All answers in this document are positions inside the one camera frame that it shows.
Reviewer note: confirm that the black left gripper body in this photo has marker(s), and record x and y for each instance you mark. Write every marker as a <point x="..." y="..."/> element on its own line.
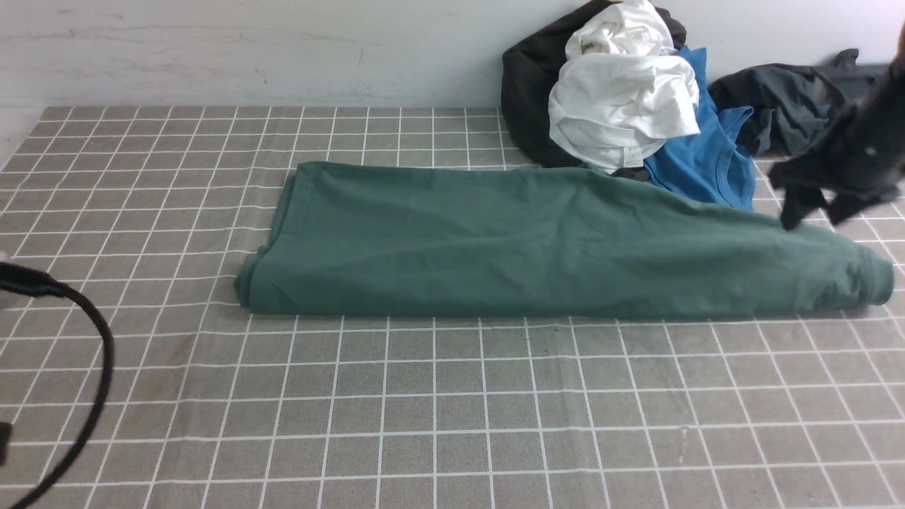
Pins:
<point x="859" y="162"/>

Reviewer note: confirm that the green long sleeve shirt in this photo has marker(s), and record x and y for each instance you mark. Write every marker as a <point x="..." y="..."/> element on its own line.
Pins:
<point x="428" y="242"/>

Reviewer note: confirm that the dark grey crumpled shirt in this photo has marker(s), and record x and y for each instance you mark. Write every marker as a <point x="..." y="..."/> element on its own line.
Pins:
<point x="793" y="105"/>

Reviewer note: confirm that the blue t-shirt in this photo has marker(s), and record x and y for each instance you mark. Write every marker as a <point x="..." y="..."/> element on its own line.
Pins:
<point x="709" y="167"/>

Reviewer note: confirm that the white crumpled shirt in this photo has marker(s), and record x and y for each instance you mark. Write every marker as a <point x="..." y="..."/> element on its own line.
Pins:
<point x="623" y="91"/>

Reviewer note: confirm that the black garment under pile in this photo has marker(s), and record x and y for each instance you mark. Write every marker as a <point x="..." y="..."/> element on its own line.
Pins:
<point x="529" y="71"/>

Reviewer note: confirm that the grey checkered tablecloth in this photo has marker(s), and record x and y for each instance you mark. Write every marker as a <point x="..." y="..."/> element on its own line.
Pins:
<point x="150" y="211"/>

